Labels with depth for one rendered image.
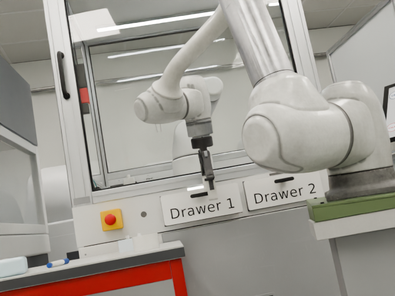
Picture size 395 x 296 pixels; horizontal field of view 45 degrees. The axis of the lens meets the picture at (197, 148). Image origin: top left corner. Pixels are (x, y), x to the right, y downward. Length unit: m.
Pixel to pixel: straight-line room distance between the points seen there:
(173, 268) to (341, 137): 0.50
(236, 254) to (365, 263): 0.75
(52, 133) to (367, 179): 4.29
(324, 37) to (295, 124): 5.00
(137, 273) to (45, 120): 4.09
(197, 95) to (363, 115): 0.64
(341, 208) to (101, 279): 0.58
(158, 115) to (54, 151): 3.67
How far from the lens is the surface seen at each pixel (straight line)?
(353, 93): 1.17
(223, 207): 1.76
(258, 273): 1.81
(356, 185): 1.15
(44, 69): 5.36
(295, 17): 2.03
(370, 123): 1.15
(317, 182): 1.85
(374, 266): 1.14
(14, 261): 1.29
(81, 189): 1.82
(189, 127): 1.62
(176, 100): 1.50
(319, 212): 1.08
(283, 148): 0.97
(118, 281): 1.20
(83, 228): 1.81
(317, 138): 1.01
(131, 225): 1.79
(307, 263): 1.85
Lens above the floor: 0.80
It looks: 9 degrees up
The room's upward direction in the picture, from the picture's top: 11 degrees counter-clockwise
